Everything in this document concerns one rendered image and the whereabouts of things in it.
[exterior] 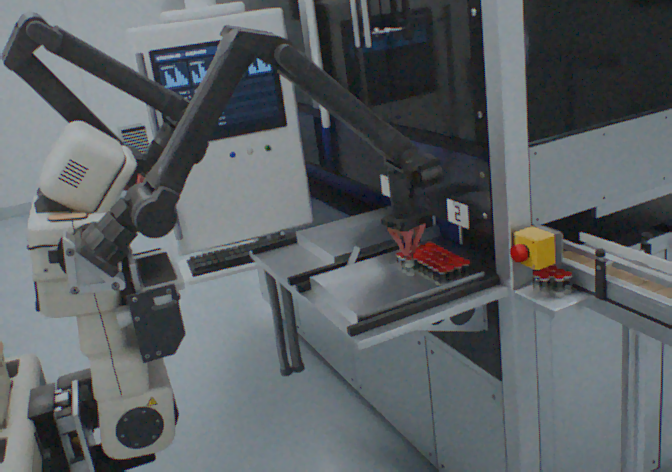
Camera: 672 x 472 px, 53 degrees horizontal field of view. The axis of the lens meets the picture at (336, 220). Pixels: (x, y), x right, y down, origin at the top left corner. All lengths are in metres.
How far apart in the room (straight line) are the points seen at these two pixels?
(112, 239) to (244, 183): 1.07
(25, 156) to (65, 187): 5.36
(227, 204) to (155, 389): 0.90
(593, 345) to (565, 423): 0.22
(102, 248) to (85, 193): 0.17
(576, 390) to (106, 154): 1.29
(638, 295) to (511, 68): 0.53
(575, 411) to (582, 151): 0.69
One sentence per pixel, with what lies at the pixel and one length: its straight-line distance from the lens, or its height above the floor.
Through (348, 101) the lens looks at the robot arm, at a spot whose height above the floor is 1.37.
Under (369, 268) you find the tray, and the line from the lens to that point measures 1.77.
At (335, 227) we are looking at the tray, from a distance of 2.08.
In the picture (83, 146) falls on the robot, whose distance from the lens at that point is 1.41.
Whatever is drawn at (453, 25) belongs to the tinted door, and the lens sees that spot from 1.61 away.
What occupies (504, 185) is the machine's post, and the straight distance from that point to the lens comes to 1.54.
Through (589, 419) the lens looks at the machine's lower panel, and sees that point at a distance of 2.00.
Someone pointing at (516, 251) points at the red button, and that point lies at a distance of 1.51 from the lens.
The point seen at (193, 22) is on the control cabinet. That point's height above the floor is 1.54.
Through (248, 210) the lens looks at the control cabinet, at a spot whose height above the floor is 0.91.
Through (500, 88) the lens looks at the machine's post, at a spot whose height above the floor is 1.34.
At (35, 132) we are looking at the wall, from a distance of 6.76.
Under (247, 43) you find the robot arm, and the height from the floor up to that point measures 1.51.
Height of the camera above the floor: 1.58
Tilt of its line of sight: 19 degrees down
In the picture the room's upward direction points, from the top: 8 degrees counter-clockwise
